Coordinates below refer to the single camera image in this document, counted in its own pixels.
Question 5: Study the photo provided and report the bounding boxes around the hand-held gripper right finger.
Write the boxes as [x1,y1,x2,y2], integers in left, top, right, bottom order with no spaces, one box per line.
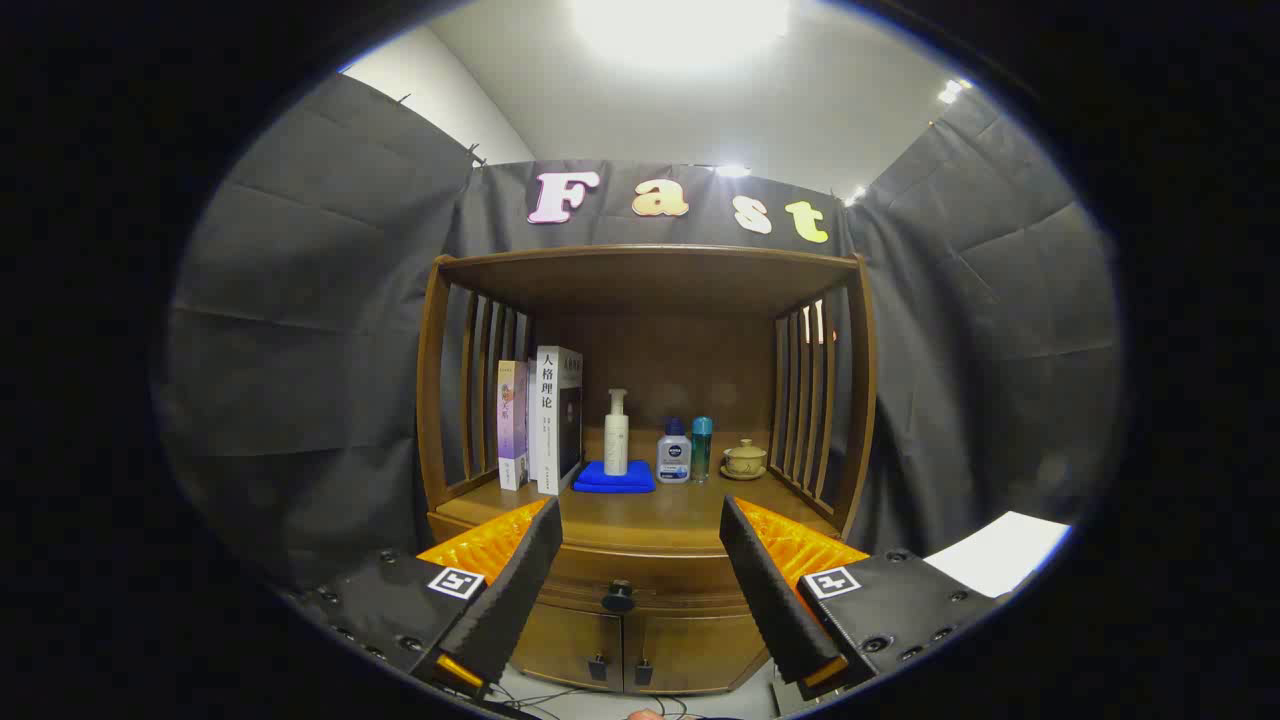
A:
[719,494,1004,701]

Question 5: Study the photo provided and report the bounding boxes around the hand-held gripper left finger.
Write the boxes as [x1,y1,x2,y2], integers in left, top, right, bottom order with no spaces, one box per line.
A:
[285,497,564,701]

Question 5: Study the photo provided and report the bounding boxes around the brown wooden drawer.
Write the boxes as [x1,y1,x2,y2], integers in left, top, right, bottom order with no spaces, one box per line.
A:
[540,545,751,613]

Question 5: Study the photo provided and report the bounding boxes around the wooden cabinet door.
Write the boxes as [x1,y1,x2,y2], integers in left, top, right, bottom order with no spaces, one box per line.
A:
[624,610,768,695]
[512,603,624,692]

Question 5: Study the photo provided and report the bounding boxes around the wooden countertop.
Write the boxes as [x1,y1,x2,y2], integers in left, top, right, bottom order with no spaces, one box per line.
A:
[432,455,841,551]

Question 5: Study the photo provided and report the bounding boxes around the brown wooden cabinet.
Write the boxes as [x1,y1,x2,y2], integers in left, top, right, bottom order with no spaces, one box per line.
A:
[417,244,879,696]

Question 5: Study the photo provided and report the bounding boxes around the beige lidded teacup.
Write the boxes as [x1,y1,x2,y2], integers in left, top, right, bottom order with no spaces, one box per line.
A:
[720,438,768,481]

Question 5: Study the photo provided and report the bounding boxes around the blue folded towel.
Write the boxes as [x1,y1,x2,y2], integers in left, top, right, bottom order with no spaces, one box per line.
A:
[573,460,657,494]

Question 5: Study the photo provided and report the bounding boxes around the purple book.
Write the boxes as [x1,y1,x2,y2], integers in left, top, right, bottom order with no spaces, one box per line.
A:
[497,360,529,491]

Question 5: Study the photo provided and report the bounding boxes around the white bottle with blue cap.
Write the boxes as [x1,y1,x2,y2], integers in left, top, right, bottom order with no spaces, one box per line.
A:
[656,418,693,485]

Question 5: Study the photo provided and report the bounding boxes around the thick white book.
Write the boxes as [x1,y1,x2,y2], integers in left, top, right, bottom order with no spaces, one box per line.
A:
[535,346,584,496]

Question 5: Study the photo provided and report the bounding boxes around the white pump bottle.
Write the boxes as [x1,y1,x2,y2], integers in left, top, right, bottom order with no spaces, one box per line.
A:
[604,389,631,477]

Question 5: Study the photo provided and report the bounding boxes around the white flat surface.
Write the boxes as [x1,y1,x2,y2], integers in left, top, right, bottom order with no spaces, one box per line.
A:
[922,511,1073,599]

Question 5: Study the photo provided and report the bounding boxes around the floor cables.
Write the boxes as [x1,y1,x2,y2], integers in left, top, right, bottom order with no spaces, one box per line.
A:
[497,685,691,720]

